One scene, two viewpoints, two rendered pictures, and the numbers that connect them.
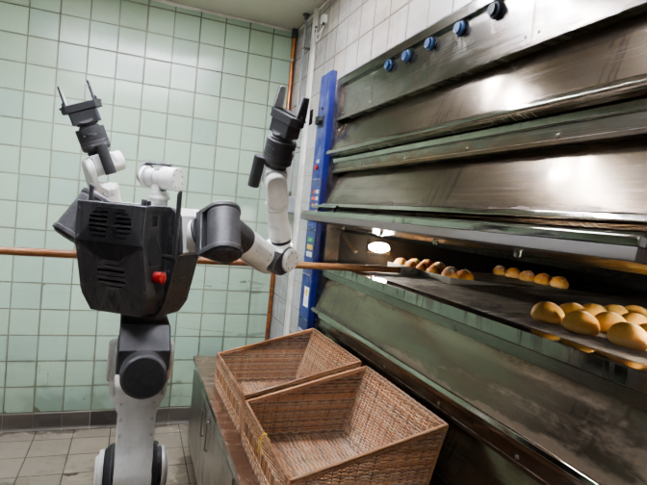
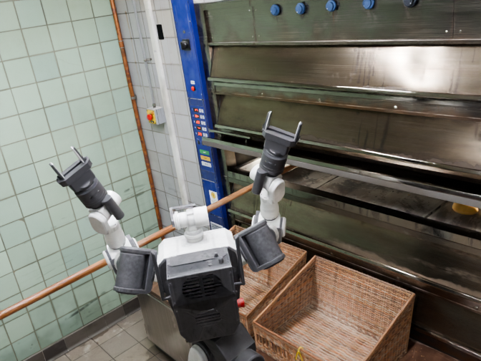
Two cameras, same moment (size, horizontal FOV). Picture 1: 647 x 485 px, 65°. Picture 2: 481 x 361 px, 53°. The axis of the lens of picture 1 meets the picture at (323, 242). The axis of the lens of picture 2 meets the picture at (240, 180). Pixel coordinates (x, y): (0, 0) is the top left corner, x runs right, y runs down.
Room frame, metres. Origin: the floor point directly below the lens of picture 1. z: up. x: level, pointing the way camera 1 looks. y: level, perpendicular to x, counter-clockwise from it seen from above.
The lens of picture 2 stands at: (0.02, 0.79, 2.17)
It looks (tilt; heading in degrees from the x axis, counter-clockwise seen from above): 22 degrees down; 341
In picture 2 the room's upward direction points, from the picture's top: 8 degrees counter-clockwise
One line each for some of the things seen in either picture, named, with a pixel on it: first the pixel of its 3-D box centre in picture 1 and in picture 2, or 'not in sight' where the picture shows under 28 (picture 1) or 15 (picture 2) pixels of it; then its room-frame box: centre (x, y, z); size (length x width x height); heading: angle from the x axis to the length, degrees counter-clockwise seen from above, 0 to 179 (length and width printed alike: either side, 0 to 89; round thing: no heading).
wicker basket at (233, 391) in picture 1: (282, 373); (241, 277); (2.16, 0.12, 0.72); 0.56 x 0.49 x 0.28; 22
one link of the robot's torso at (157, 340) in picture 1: (142, 350); (225, 346); (1.38, 0.47, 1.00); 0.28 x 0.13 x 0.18; 21
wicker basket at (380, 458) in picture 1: (333, 433); (331, 321); (1.60, -0.09, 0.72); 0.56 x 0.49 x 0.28; 21
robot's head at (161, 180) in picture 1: (161, 182); (192, 220); (1.46, 0.48, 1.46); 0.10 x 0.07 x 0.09; 76
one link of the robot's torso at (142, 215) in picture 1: (142, 252); (202, 282); (1.40, 0.50, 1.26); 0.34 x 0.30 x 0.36; 76
